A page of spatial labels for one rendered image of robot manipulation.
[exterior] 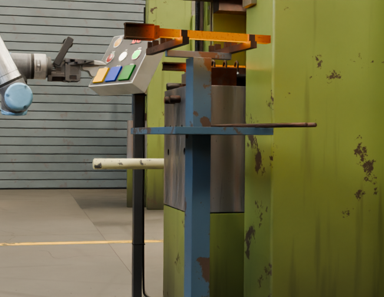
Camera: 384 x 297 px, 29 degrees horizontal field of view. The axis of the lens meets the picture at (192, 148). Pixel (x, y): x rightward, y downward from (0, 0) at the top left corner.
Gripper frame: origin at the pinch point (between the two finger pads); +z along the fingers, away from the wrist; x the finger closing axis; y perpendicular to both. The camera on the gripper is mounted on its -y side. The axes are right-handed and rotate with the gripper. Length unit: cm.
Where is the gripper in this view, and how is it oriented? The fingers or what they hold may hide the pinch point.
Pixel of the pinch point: (102, 62)
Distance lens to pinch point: 273.0
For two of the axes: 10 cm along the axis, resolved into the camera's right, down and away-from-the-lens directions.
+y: -0.1, 10.0, 0.1
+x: 2.7, 0.2, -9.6
